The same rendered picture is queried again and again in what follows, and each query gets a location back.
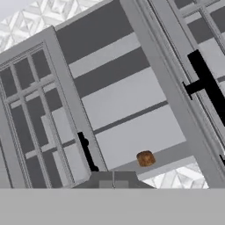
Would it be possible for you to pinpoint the brown bread loaf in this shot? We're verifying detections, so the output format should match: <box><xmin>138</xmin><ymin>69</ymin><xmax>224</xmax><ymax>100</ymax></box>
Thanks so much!
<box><xmin>135</xmin><ymin>150</ymin><xmax>156</xmax><ymax>168</ymax></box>

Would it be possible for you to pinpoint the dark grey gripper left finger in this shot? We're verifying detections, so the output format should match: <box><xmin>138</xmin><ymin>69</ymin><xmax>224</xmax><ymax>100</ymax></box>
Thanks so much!
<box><xmin>73</xmin><ymin>171</ymin><xmax>114</xmax><ymax>189</ymax></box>

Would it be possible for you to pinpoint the grey glass-paned cabinet door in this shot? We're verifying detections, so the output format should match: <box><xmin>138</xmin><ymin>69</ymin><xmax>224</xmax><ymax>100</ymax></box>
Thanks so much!
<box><xmin>147</xmin><ymin>0</ymin><xmax>225</xmax><ymax>174</ymax></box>
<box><xmin>0</xmin><ymin>25</ymin><xmax>108</xmax><ymax>189</ymax></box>

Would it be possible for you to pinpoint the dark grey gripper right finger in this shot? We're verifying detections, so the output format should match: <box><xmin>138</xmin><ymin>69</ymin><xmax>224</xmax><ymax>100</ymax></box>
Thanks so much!
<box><xmin>112</xmin><ymin>171</ymin><xmax>155</xmax><ymax>189</ymax></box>

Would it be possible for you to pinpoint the black cabinet door handle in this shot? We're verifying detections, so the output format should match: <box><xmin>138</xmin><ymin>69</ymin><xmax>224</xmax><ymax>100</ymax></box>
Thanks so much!
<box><xmin>181</xmin><ymin>49</ymin><xmax>225</xmax><ymax>127</ymax></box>
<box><xmin>76</xmin><ymin>131</ymin><xmax>100</xmax><ymax>172</ymax></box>

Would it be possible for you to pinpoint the grey open wall cabinet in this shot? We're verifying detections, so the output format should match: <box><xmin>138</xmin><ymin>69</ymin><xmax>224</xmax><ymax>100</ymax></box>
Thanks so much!
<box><xmin>54</xmin><ymin>0</ymin><xmax>225</xmax><ymax>189</ymax></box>

